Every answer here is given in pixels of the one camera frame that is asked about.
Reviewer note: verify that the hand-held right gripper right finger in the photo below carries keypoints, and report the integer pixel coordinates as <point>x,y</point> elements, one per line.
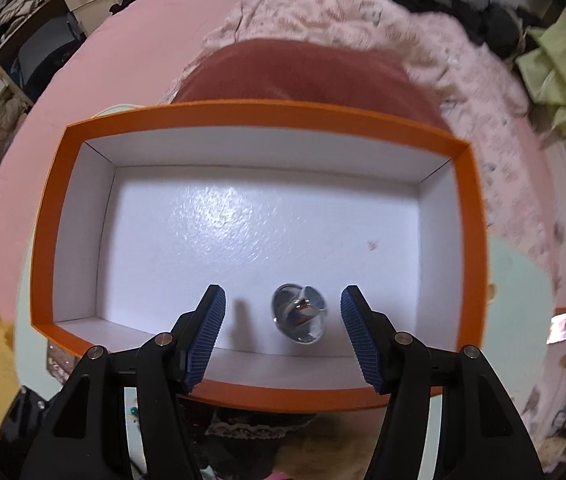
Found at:
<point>363,340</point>

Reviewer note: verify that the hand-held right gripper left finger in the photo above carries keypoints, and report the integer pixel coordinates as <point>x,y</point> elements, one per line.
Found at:
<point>208,340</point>

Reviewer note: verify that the silver metal item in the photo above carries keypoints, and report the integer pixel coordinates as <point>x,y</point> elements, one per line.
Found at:
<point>299,312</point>

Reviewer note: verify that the beige fur item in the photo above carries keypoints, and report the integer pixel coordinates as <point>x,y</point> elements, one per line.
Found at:
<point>328,455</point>

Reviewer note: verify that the orange cardboard box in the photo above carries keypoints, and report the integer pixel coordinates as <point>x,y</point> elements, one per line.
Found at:
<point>263,125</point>

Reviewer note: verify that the cartoon print lap table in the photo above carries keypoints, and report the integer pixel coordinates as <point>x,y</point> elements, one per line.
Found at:
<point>518,280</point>

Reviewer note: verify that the pink printed blanket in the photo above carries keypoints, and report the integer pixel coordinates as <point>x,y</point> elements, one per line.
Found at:
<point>363,15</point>

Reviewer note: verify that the light green garment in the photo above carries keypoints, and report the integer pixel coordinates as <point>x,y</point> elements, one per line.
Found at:
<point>563,75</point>

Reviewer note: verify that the dark clothes pile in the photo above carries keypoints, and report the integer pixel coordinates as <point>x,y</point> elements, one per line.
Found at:
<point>463,5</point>

